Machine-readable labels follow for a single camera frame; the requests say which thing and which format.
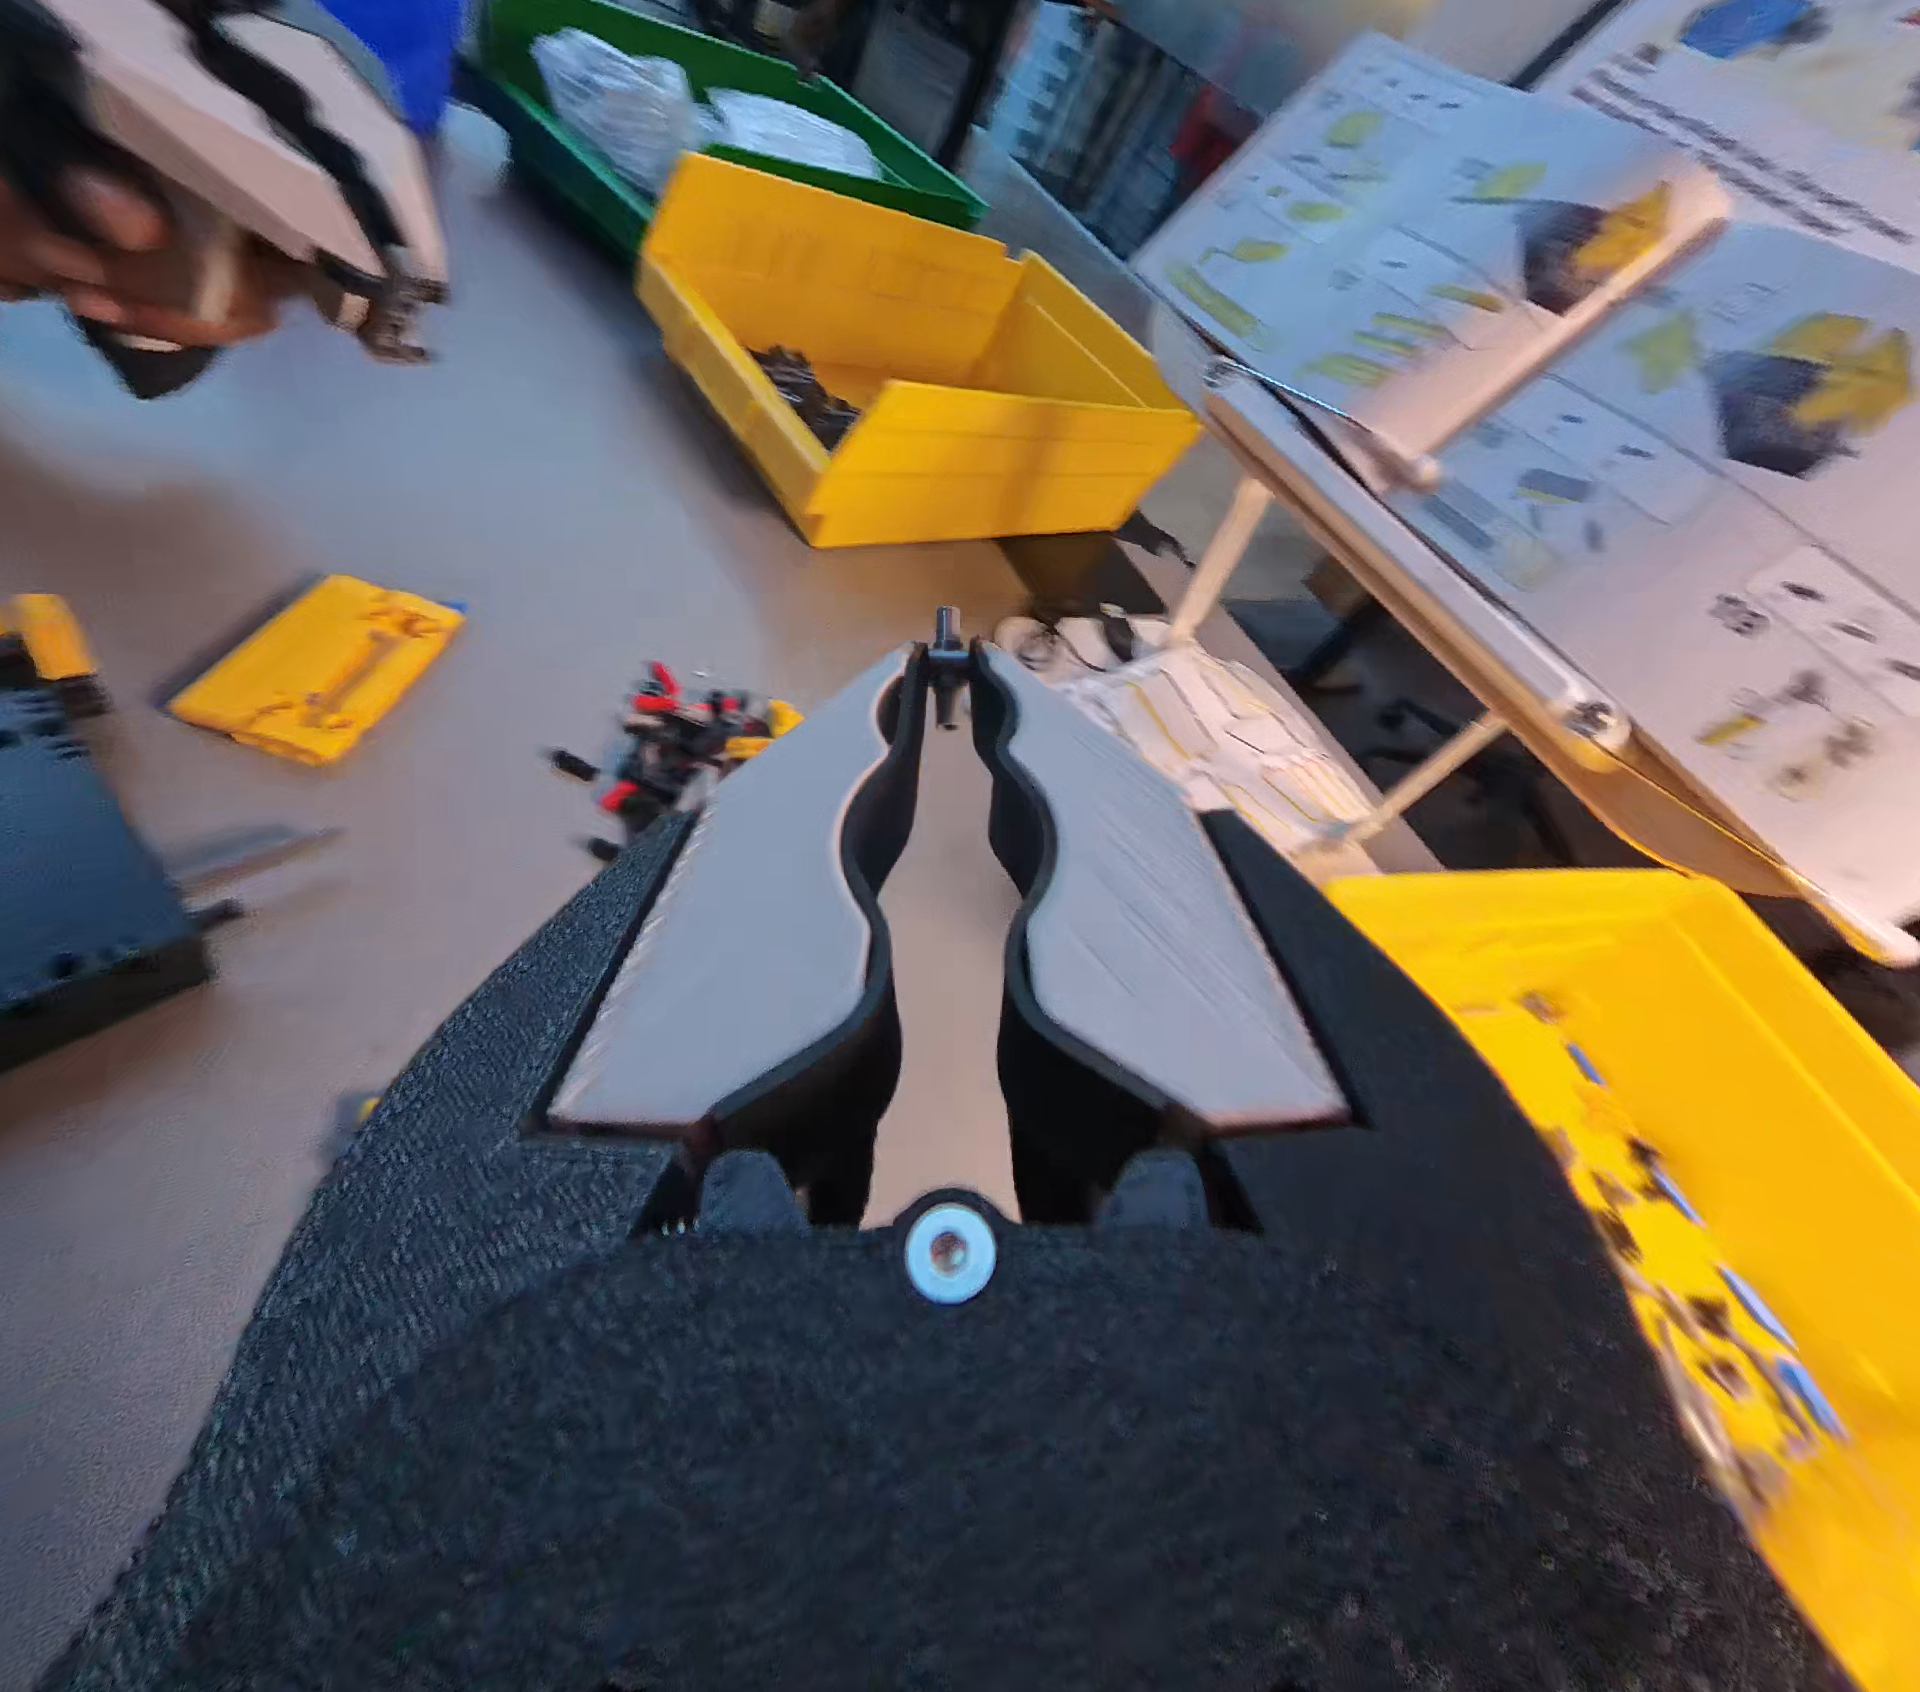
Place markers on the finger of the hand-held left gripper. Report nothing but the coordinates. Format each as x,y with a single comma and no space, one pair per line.
375,162
180,103

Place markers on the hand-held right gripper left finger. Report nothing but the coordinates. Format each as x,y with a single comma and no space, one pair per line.
720,956

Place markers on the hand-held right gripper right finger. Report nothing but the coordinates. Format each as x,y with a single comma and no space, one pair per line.
1171,956

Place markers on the pile of small building parts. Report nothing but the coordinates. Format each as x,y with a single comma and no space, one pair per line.
674,732

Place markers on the black building pin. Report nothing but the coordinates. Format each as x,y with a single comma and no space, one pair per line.
945,673

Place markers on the grey desk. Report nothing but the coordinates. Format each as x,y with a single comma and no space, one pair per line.
495,446

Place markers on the black desk mat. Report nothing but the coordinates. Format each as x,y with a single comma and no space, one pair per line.
1110,567

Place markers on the person's left hand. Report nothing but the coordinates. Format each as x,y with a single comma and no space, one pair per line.
74,253

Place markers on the green plastic bin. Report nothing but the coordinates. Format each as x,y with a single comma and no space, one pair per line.
571,176

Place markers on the white printed mat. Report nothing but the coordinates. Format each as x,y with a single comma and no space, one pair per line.
1231,732

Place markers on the crumpled clear plastic bag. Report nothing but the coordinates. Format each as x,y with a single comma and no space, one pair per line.
614,110

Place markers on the flat clear plastic bag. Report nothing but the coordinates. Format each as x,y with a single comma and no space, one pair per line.
795,132

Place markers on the heap of black building parts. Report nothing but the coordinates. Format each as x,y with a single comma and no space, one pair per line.
803,395

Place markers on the yellow building panel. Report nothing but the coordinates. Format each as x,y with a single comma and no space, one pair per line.
314,673

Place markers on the yellow plastic bin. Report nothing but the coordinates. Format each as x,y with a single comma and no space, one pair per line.
1801,1122
990,477

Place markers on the heap of mixed building parts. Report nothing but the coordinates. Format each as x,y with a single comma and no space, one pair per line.
1680,1272

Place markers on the yellow black toy robot body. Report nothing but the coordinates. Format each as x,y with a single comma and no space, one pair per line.
90,882

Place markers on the open instruction manual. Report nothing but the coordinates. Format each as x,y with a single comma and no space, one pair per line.
1771,613

